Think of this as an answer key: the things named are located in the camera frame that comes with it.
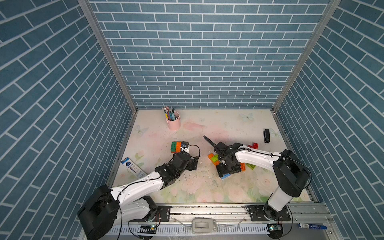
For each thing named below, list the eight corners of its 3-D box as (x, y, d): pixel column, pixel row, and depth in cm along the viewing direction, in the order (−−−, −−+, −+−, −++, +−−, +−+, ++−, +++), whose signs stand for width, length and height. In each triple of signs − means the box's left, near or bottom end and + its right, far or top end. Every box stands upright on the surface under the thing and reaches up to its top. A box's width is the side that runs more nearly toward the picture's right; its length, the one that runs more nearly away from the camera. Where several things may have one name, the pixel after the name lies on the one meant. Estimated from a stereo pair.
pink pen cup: (168, 131, 109) (166, 121, 101) (170, 121, 115) (168, 111, 107) (179, 131, 109) (178, 121, 101) (180, 121, 115) (179, 111, 107)
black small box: (264, 143, 104) (266, 139, 101) (263, 131, 111) (265, 128, 108) (268, 143, 104) (270, 140, 101) (267, 132, 110) (269, 128, 107)
